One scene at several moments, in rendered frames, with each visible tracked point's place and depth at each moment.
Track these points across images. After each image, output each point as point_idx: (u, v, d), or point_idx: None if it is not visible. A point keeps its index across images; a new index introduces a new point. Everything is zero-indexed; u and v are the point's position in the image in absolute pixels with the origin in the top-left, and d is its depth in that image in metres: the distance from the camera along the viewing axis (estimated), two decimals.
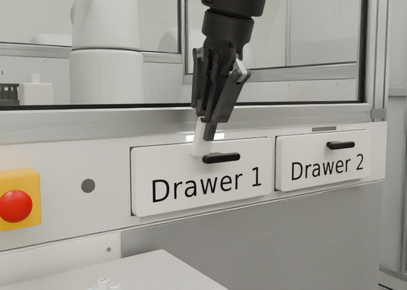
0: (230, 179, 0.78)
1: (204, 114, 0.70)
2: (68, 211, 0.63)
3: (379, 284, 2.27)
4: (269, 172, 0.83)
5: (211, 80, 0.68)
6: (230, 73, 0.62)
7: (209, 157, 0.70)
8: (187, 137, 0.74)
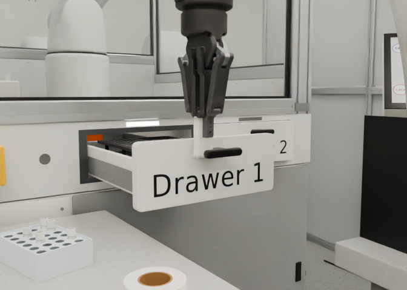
0: (232, 174, 0.77)
1: (199, 114, 0.71)
2: (29, 178, 0.83)
3: (341, 267, 2.47)
4: (271, 168, 0.83)
5: (199, 78, 0.70)
6: (214, 59, 0.65)
7: (211, 151, 0.70)
8: (127, 123, 0.94)
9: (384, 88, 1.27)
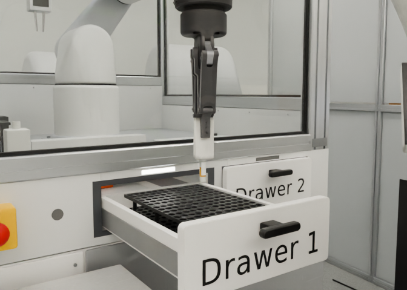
0: (286, 249, 0.67)
1: None
2: (41, 235, 0.79)
3: (350, 287, 2.43)
4: (326, 235, 0.73)
5: None
6: (200, 57, 0.65)
7: (268, 230, 0.60)
8: (142, 172, 0.90)
9: (404, 121, 1.23)
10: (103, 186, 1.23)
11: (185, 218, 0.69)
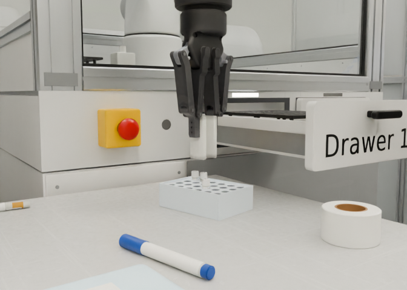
0: (384, 138, 0.77)
1: (208, 114, 0.72)
2: (153, 141, 0.89)
3: None
4: None
5: (205, 79, 0.71)
6: (177, 59, 0.67)
7: (380, 112, 0.70)
8: (232, 94, 0.99)
9: None
10: None
11: (293, 115, 0.79)
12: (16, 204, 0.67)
